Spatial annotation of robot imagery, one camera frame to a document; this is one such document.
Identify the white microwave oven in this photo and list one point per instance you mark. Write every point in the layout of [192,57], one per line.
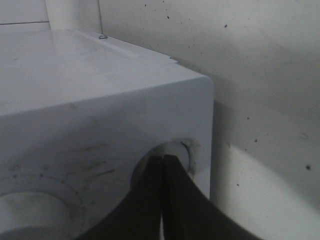
[78,110]

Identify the round door release button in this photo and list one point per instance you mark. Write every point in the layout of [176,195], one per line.
[184,149]

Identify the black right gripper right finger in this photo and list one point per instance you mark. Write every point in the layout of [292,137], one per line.
[188,214]

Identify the white timer knob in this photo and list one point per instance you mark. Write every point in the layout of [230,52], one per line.
[33,216]

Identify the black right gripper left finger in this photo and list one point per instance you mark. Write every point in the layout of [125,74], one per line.
[138,216]

